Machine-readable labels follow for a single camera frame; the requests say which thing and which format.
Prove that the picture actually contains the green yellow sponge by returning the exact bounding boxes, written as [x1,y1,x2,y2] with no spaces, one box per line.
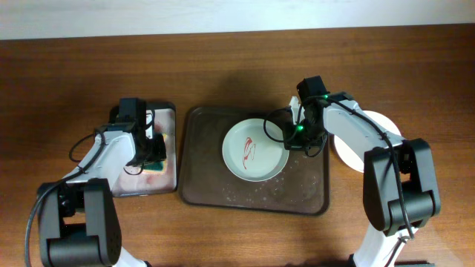
[144,133,167,172]

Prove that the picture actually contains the white plate front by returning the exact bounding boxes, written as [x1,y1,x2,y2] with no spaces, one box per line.
[333,111,402,173]

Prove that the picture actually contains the pale green plate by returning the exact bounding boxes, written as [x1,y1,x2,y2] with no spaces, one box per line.
[222,118,289,182]

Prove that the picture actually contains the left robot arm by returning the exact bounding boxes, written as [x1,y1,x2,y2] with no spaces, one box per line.
[24,98,167,267]

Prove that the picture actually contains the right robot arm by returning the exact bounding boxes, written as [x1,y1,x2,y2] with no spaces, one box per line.
[284,76,442,266]

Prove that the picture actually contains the small black tray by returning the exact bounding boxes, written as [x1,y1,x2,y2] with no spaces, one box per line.
[112,102,177,197]

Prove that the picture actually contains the large brown tray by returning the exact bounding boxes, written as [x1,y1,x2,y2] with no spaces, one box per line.
[178,107,330,216]

